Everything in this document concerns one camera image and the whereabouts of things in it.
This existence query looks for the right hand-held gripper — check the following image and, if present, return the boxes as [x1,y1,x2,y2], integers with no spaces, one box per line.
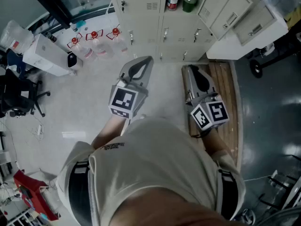
[181,64,230,132]

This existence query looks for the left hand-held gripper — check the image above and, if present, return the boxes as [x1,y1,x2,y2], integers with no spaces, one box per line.
[108,56,155,120]

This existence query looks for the beige metal locker cabinet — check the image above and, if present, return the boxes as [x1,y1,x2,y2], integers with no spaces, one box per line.
[107,0,278,63]

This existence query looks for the green bottle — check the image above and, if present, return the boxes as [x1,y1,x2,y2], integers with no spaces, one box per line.
[182,0,198,13]

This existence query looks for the person's left forearm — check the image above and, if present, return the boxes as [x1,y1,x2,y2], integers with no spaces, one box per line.
[91,115,125,150]

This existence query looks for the person's right forearm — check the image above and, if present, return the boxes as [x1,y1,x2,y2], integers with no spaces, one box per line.
[203,129,230,156]

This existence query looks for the wooden pallet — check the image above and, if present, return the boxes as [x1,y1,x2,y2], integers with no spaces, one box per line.
[181,60,243,171]

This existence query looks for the white desk unit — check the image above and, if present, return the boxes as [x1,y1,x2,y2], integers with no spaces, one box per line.
[206,5,289,61]

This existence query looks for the black wheeled cart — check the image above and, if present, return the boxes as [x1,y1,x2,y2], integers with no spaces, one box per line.
[246,27,301,79]

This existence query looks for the white device with black face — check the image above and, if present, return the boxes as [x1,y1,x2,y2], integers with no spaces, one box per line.
[67,51,83,68]

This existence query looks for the person's beige shirt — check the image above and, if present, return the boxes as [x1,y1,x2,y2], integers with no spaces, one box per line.
[56,118,246,226]

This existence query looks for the white box appliance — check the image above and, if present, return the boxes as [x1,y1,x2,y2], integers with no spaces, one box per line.
[22,33,78,77]

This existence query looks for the black framed glass partition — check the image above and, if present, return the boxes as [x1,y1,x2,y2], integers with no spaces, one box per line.
[23,0,116,30]

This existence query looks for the black office chair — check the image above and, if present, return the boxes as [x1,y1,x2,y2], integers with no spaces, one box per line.
[0,68,51,119]

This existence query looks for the clear plastic bag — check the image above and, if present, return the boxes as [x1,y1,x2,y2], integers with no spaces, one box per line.
[0,20,35,54]

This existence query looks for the red box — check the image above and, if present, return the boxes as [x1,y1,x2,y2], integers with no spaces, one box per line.
[13,169,59,221]

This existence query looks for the white shelf rack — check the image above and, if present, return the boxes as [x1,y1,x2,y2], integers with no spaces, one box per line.
[9,206,36,226]

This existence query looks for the black wrist strap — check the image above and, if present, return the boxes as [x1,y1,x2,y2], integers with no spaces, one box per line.
[191,128,211,138]

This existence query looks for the person's right black harness strap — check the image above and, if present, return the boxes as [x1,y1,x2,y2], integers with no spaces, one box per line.
[217,169,239,221]

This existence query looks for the person's black harness strap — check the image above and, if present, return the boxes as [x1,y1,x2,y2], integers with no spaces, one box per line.
[68,160,91,226]
[217,169,239,221]

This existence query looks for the metal frame rack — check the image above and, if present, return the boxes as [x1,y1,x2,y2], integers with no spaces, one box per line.
[257,154,301,221]

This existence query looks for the person's left black harness strap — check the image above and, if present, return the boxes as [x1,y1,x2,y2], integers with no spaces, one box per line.
[68,160,91,226]

